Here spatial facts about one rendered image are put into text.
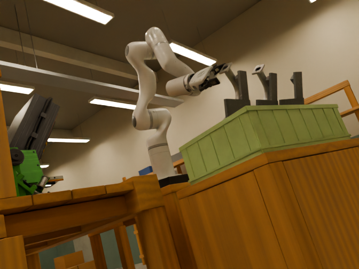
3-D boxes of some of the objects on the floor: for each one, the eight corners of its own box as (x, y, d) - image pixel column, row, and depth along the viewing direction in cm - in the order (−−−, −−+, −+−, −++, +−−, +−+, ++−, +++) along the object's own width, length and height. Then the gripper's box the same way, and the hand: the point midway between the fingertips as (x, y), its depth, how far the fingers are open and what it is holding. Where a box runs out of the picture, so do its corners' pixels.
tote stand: (328, 321, 161) (272, 170, 182) (451, 330, 121) (362, 136, 142) (234, 399, 120) (176, 192, 141) (373, 449, 80) (264, 152, 101)
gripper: (206, 76, 151) (235, 66, 138) (189, 101, 142) (219, 94, 129) (197, 63, 148) (226, 53, 135) (179, 88, 139) (209, 79, 126)
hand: (220, 73), depth 133 cm, fingers open, 8 cm apart
